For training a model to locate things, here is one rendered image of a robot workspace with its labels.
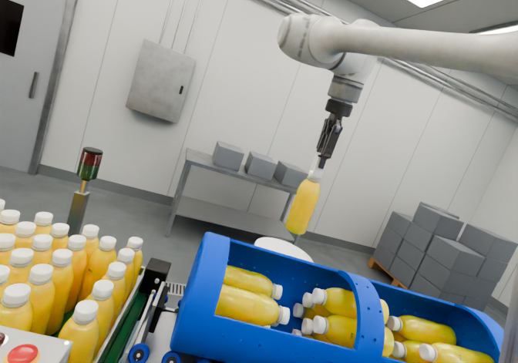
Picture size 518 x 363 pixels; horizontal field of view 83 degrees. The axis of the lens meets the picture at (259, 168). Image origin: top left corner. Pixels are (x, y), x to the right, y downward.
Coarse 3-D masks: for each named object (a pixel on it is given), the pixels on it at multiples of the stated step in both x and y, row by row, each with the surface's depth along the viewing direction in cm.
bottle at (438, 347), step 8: (432, 344) 82; (440, 344) 81; (448, 344) 81; (440, 352) 79; (448, 352) 78; (456, 352) 79; (464, 352) 80; (472, 352) 81; (480, 352) 83; (432, 360) 79; (440, 360) 78; (448, 360) 77; (456, 360) 78; (464, 360) 78; (472, 360) 79; (480, 360) 80; (488, 360) 80
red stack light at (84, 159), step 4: (84, 152) 99; (84, 156) 99; (88, 156) 99; (92, 156) 99; (96, 156) 100; (100, 156) 101; (80, 160) 100; (84, 160) 99; (88, 160) 99; (92, 160) 100; (96, 160) 100; (100, 160) 102; (88, 164) 99; (92, 164) 100; (96, 164) 101
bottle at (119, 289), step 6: (108, 276) 70; (114, 282) 70; (120, 282) 71; (114, 288) 69; (120, 288) 70; (114, 294) 69; (120, 294) 71; (114, 300) 70; (120, 300) 71; (114, 306) 70; (120, 306) 73; (114, 312) 71; (114, 318) 72
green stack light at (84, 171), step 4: (80, 164) 99; (84, 164) 99; (80, 168) 100; (84, 168) 99; (88, 168) 100; (92, 168) 101; (96, 168) 102; (76, 172) 101; (80, 172) 100; (84, 172) 100; (88, 172) 100; (92, 172) 101; (96, 172) 102; (80, 176) 100; (84, 176) 100; (88, 176) 100; (92, 176) 102; (96, 176) 104
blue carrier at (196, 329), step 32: (224, 256) 69; (256, 256) 88; (288, 256) 84; (192, 288) 63; (288, 288) 93; (320, 288) 94; (352, 288) 77; (384, 288) 92; (192, 320) 62; (224, 320) 63; (448, 320) 99; (480, 320) 83; (192, 352) 66; (224, 352) 65; (256, 352) 65; (288, 352) 65; (320, 352) 66; (352, 352) 67
